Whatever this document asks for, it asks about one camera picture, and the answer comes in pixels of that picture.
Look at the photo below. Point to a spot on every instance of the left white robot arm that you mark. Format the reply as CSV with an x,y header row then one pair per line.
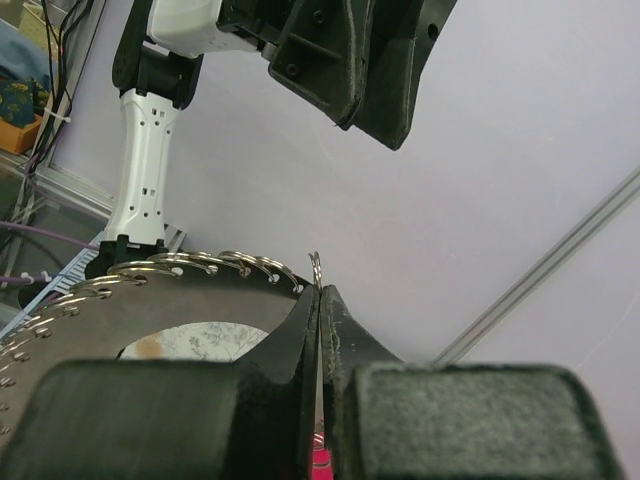
x,y
156,71

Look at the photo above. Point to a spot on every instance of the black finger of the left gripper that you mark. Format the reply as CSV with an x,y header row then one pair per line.
x,y
403,34
322,55

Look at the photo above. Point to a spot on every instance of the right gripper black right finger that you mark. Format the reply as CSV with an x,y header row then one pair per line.
x,y
389,419

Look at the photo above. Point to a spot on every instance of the floral table mat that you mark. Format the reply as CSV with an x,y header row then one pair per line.
x,y
207,341

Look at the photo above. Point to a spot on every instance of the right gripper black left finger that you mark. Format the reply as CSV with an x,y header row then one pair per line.
x,y
252,418

